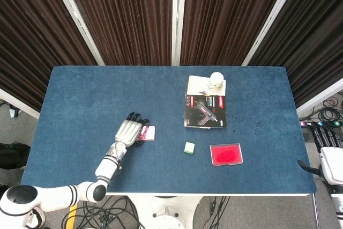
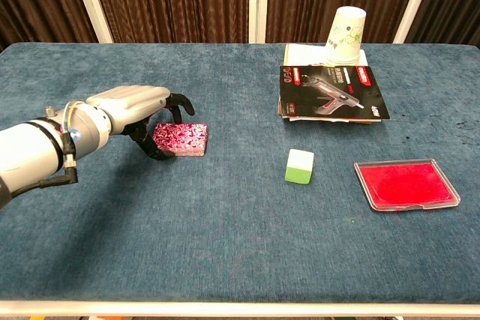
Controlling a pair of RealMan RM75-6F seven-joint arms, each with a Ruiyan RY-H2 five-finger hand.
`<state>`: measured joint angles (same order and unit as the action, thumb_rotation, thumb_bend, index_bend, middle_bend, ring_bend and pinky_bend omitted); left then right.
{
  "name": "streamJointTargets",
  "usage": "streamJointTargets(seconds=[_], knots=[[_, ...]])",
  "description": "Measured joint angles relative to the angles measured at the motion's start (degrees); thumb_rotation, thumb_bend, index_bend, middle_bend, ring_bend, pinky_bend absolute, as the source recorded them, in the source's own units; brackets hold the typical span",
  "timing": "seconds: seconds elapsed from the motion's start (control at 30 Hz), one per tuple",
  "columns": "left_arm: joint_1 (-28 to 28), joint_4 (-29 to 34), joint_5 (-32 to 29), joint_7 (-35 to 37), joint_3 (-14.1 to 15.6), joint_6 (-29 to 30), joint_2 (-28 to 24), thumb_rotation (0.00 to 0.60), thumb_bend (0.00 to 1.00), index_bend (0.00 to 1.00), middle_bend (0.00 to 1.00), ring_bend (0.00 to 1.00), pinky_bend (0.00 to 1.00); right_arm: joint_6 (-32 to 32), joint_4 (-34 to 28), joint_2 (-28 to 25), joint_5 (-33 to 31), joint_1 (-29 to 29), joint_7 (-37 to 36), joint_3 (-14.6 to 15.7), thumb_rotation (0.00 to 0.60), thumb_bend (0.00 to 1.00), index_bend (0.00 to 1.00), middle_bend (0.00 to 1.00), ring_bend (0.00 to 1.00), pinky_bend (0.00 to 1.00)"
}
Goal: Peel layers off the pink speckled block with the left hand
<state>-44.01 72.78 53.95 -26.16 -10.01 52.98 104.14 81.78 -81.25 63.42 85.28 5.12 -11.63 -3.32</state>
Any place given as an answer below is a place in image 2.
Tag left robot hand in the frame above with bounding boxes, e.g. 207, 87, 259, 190
85, 85, 196, 162

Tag white and pink box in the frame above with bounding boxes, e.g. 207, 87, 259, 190
152, 121, 209, 157

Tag blue table cloth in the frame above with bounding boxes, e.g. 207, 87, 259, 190
0, 42, 480, 304

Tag green and white cube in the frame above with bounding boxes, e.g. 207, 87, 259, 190
284, 148, 315, 186

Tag black glue gun package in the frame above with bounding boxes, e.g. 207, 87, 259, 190
279, 65, 391, 121

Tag paper and cardboard sheets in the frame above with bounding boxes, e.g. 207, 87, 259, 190
277, 97, 384, 125

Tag red ink pad clear case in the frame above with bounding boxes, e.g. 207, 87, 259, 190
353, 157, 462, 213

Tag white frame post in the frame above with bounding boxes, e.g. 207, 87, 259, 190
67, 0, 113, 43
247, 0, 270, 43
392, 0, 440, 43

